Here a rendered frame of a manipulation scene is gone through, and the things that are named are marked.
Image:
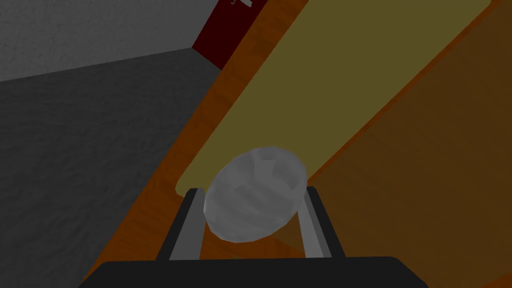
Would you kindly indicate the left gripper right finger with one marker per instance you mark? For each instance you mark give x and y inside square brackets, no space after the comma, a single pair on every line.
[318,232]

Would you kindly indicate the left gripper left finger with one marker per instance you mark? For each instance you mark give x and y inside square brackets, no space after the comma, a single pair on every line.
[188,232]

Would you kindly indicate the grey round door knob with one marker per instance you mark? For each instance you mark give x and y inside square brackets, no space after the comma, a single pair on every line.
[256,194]

